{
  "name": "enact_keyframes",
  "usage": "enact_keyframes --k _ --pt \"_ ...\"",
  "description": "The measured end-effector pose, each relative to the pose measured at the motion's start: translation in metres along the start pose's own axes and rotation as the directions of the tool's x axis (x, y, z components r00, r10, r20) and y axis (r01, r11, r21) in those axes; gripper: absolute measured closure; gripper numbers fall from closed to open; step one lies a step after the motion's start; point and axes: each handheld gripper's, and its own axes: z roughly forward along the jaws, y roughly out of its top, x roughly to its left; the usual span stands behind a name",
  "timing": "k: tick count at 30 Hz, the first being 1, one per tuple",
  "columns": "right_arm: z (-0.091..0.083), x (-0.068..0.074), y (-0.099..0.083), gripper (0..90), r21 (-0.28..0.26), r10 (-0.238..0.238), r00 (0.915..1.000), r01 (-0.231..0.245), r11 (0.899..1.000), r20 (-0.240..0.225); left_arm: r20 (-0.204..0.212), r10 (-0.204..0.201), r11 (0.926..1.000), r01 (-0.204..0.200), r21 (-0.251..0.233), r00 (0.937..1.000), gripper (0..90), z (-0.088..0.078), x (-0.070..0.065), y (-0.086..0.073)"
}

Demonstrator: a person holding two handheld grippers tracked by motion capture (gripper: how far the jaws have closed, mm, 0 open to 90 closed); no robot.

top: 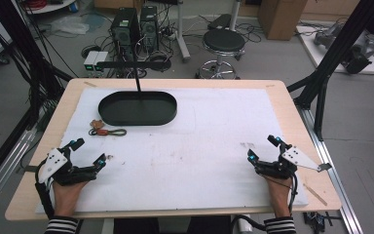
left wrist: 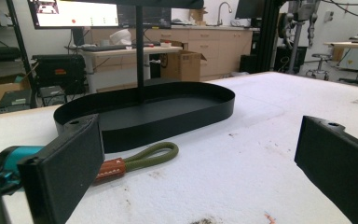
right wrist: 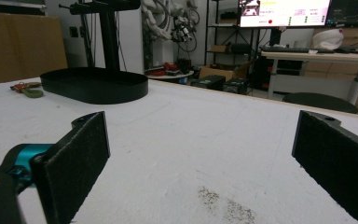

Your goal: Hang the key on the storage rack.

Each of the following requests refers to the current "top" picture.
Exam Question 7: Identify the white board with devices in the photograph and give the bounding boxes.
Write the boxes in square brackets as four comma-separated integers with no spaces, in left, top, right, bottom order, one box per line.
[295,22,374,76]

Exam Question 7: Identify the person's left hand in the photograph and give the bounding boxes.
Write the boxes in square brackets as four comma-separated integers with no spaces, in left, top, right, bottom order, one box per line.
[52,180,89,218]

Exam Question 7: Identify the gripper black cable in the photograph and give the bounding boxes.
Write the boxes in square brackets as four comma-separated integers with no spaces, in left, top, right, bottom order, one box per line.
[286,173,299,215]
[34,158,56,219]

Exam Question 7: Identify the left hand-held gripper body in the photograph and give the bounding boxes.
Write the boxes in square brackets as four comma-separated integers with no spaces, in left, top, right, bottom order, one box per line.
[37,147,98,187]

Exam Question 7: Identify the cardboard box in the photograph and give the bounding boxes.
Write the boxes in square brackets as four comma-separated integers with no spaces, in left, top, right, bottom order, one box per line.
[257,0,309,41]

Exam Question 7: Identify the black oval tray hanger stand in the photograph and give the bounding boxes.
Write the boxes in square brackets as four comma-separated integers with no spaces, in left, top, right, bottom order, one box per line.
[95,60,178,128]

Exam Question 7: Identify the white power supply box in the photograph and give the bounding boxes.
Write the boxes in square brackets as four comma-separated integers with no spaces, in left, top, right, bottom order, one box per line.
[83,50,99,72]
[93,51,109,73]

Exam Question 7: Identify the thin wooden stick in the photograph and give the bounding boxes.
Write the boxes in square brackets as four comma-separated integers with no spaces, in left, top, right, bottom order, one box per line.
[302,182,328,207]

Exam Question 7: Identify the aluminium floor rail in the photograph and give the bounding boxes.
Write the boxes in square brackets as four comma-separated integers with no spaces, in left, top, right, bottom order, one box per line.
[296,105,365,234]
[0,128,38,218]

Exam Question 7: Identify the black computer tower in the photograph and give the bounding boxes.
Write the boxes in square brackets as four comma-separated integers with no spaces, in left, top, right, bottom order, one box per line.
[110,7,142,62]
[139,4,161,53]

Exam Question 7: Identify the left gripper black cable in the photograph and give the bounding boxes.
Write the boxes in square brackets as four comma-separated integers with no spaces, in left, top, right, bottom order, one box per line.
[34,158,56,219]

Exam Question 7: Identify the keychain with brown tag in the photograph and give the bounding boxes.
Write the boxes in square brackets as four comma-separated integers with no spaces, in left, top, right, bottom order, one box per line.
[88,119,128,137]

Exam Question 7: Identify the thick black hose cable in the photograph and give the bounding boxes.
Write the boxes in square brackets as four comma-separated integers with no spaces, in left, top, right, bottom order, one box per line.
[229,214,267,233]

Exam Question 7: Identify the wooden table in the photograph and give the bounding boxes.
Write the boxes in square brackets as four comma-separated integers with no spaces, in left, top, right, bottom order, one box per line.
[4,77,343,222]

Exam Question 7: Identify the white metal stand leg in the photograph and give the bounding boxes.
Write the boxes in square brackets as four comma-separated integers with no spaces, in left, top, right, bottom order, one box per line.
[174,0,192,63]

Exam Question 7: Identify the black metal frame post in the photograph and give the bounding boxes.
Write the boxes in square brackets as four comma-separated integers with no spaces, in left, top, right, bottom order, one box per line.
[0,0,74,131]
[286,0,374,142]

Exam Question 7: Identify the clear plastic bag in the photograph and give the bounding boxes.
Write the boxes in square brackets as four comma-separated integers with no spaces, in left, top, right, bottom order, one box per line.
[47,15,91,36]

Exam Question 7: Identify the tangle of floor cables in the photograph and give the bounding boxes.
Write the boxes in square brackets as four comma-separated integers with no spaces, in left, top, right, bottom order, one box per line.
[233,21,263,45]

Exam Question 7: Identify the black round stool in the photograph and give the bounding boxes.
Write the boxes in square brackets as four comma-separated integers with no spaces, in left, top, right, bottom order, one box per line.
[195,28,246,80]

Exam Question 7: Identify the person's right hand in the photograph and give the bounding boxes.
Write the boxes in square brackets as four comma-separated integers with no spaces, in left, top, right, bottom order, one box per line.
[264,175,294,218]

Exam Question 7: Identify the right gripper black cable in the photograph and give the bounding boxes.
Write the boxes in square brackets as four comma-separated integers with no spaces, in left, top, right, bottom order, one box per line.
[286,173,299,215]

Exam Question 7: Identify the white table mat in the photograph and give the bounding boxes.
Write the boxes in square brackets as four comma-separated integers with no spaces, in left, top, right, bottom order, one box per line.
[34,87,310,215]

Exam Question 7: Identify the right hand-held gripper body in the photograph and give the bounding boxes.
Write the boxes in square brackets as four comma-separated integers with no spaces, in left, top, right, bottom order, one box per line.
[254,145,333,180]

